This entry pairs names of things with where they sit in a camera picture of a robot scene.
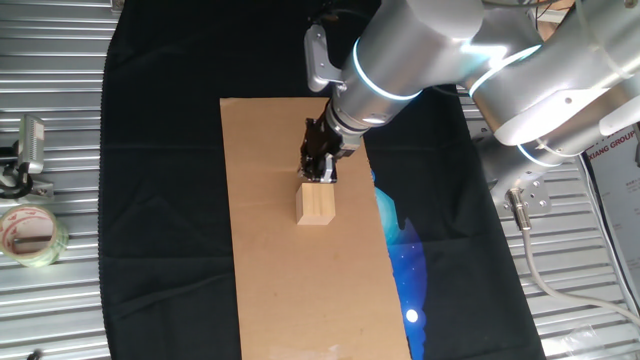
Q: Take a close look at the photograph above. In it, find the silver box camera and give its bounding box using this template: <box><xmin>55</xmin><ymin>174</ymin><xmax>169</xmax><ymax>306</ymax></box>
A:
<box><xmin>17</xmin><ymin>114</ymin><xmax>46</xmax><ymax>175</ymax></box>

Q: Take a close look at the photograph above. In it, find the small wooden block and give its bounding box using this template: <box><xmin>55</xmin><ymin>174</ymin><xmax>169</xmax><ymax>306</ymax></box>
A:
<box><xmin>294</xmin><ymin>181</ymin><xmax>336</xmax><ymax>226</ymax></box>

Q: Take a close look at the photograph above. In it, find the brown cardboard sheet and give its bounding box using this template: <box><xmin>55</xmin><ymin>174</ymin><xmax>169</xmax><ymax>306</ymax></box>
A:
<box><xmin>219</xmin><ymin>97</ymin><xmax>414</xmax><ymax>360</ymax></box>

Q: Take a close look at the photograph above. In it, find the clear packing tape roll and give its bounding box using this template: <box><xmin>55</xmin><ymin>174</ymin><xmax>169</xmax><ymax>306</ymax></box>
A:
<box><xmin>0</xmin><ymin>204</ymin><xmax>70</xmax><ymax>269</ymax></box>

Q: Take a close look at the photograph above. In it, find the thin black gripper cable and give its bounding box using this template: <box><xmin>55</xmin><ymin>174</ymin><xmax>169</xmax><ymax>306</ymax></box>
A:
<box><xmin>308</xmin><ymin>2</ymin><xmax>374</xmax><ymax>29</ymax></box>

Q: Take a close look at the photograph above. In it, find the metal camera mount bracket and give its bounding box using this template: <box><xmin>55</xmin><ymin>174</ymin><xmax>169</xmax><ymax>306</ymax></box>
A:
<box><xmin>19</xmin><ymin>178</ymin><xmax>55</xmax><ymax>201</ymax></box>

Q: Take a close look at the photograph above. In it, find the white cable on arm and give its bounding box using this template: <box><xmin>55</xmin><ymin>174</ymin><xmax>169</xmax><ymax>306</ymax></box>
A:
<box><xmin>572</xmin><ymin>0</ymin><xmax>640</xmax><ymax>81</ymax></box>

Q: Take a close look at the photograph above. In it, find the white box with red print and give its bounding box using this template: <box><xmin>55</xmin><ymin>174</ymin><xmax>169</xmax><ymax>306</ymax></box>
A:
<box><xmin>583</xmin><ymin>123</ymin><xmax>640</xmax><ymax>314</ymax></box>

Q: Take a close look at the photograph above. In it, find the black cloth with blue print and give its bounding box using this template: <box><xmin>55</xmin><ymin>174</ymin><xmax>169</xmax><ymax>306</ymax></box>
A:
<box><xmin>97</xmin><ymin>0</ymin><xmax>549</xmax><ymax>360</ymax></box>

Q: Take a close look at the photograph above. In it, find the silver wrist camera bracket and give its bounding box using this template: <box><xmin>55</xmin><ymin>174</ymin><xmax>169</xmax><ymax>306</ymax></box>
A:
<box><xmin>303</xmin><ymin>23</ymin><xmax>347</xmax><ymax>94</ymax></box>

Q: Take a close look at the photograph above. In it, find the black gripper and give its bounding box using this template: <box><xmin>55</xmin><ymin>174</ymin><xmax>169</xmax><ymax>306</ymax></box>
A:
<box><xmin>297</xmin><ymin>113</ymin><xmax>362</xmax><ymax>185</ymax></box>

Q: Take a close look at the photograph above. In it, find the thick grey robot cable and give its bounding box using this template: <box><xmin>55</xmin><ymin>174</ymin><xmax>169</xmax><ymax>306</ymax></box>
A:
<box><xmin>504</xmin><ymin>188</ymin><xmax>640</xmax><ymax>327</ymax></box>

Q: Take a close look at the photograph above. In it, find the clear plastic bag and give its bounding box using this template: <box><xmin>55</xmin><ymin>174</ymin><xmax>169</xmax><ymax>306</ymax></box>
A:
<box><xmin>542</xmin><ymin>323</ymin><xmax>619</xmax><ymax>360</ymax></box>

